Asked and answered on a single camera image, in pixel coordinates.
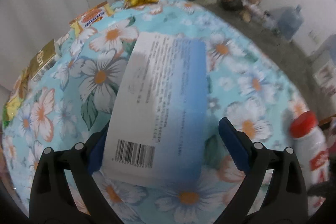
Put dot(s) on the gold small box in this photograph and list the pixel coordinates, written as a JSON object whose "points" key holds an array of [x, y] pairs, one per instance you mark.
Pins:
{"points": [[44, 60]]}

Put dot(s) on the orange snack packet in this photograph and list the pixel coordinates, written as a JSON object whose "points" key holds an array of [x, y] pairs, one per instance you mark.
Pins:
{"points": [[91, 16]]}

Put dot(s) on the white strawberry drink bottle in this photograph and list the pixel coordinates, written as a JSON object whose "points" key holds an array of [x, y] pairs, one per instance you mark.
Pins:
{"points": [[311, 149]]}

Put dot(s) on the white water dispenser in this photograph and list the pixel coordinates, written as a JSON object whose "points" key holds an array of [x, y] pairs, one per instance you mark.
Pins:
{"points": [[323, 62]]}

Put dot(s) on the blue water jug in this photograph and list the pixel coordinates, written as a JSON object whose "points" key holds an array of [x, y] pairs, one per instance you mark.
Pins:
{"points": [[290, 21]]}

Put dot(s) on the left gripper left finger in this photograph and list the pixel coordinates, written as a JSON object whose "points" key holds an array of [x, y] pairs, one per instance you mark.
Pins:
{"points": [[51, 200]]}

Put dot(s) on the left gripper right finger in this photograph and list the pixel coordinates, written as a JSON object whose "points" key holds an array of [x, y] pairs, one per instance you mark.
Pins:
{"points": [[286, 197]]}

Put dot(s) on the dark brown bag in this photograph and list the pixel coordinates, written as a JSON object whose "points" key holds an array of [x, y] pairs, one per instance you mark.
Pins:
{"points": [[232, 5]]}

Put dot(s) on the blue white carton box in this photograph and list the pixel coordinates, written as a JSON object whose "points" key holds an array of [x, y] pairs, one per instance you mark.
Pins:
{"points": [[156, 135]]}

